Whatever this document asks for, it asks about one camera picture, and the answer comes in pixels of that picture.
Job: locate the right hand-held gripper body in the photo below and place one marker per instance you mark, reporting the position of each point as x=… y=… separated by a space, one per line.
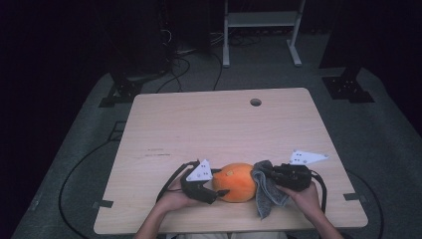
x=295 y=177

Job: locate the black stand base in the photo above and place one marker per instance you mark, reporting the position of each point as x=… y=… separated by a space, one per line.
x=126 y=91
x=346 y=88

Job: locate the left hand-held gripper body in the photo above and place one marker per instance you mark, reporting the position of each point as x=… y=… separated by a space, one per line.
x=197 y=187

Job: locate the white metal stand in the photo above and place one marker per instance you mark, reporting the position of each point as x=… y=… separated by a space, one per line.
x=262 y=19

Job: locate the grey cloth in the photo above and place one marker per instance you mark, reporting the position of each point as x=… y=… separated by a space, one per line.
x=267 y=195

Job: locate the person's right hand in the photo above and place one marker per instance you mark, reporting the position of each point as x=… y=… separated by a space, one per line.
x=307 y=199

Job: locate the person's left hand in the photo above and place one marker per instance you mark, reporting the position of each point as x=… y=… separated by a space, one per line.
x=175 y=197

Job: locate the orange plush toy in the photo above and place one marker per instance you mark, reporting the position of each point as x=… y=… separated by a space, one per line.
x=235 y=182

